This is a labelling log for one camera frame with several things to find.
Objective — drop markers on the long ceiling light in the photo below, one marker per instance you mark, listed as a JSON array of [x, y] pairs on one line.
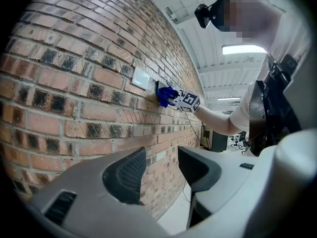
[[229, 99]]

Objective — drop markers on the person's head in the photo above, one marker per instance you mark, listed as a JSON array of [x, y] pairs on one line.
[[247, 11]]

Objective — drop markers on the rectangular ceiling light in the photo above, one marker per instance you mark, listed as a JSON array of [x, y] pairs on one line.
[[244, 49]]

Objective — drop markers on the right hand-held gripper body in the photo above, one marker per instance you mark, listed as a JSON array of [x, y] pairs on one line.
[[189, 100]]

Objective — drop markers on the black office chair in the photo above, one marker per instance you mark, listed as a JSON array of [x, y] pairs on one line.
[[237, 139]]

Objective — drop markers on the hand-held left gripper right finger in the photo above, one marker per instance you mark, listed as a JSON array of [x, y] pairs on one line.
[[223, 182]]

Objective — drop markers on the blue cloth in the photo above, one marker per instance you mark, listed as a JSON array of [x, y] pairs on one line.
[[163, 95]]

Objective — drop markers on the black head-worn camera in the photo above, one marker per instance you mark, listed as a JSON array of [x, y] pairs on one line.
[[204, 15]]

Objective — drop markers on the black wall display device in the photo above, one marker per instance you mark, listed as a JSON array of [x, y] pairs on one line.
[[162, 84]]

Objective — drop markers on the person's white shirt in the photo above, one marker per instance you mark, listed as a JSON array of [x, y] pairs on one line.
[[294, 38]]

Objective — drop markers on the person's right forearm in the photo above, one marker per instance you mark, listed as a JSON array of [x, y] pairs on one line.
[[215, 120]]

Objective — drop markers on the white wall switch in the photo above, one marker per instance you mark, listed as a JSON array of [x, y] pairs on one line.
[[140, 77]]

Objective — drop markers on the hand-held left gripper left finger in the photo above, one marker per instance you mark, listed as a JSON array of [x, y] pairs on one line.
[[86, 182]]

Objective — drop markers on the black chest harness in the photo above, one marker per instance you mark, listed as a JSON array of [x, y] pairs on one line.
[[272, 113]]

